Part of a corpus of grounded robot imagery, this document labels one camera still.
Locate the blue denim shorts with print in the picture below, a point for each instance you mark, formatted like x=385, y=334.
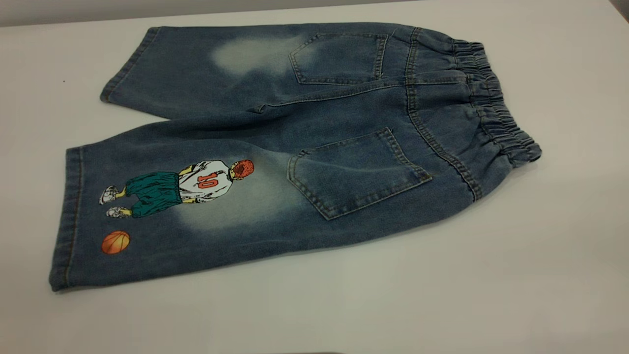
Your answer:
x=344, y=123

